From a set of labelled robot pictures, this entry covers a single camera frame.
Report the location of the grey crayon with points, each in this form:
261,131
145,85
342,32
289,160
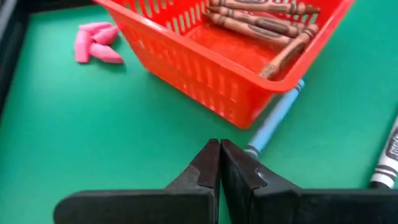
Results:
388,155

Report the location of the brown crayon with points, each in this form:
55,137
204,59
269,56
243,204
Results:
264,6
248,20
289,51
242,31

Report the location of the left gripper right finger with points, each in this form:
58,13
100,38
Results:
311,208

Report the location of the pink eraser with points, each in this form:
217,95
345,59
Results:
82,46
105,35
105,53
94,26

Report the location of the blue crayon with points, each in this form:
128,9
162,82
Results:
273,118

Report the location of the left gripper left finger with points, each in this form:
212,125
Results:
140,208

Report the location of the red plastic basket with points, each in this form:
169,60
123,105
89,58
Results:
186,62

